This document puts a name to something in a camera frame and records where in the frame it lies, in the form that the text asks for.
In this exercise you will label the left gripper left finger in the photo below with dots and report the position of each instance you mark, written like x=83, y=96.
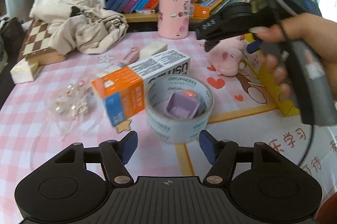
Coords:
x=115, y=155

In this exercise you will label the pink cylindrical canister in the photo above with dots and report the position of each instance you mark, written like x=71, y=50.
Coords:
x=173, y=18

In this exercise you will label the orange white usmile box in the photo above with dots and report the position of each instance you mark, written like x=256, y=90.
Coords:
x=122, y=90

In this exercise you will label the pink plush pig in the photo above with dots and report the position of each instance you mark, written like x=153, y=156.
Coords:
x=227, y=57

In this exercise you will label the person's right hand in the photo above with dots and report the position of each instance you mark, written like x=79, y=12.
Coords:
x=317, y=32

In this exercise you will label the beige cloth bag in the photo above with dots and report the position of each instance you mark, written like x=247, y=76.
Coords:
x=83, y=25

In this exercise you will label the white sponge block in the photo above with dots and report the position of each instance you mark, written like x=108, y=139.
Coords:
x=152, y=49

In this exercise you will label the yellow cardboard box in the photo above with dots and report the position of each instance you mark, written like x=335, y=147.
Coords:
x=273, y=81

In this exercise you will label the clear tape roll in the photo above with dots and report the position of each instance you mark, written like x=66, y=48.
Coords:
x=176, y=131

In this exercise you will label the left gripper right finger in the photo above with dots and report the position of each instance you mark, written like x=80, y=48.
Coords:
x=221, y=155

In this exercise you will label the small purple box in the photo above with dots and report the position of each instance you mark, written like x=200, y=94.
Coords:
x=183, y=105

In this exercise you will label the wooden chessboard box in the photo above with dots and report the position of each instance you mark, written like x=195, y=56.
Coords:
x=36, y=45

